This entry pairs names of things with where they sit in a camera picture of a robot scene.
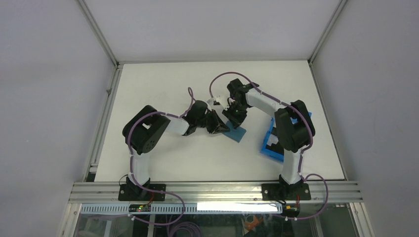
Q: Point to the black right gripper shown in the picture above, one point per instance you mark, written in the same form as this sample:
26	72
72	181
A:
235	121

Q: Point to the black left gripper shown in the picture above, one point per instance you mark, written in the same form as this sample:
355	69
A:
218	126

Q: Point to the teal leather card holder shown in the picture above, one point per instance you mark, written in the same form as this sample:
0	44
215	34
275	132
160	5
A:
236	134

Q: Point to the blue plastic bin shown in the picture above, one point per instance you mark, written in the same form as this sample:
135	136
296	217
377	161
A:
273	144

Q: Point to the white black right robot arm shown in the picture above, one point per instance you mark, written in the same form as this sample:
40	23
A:
290	179

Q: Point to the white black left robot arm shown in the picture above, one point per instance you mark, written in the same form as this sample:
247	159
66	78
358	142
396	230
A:
143	132

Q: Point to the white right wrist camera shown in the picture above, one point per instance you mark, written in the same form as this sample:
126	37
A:
219	101

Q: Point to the aluminium front mounting rail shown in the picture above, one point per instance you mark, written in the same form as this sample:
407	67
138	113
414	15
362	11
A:
192	192

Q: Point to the white slotted cable duct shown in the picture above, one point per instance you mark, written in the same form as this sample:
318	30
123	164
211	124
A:
192	208

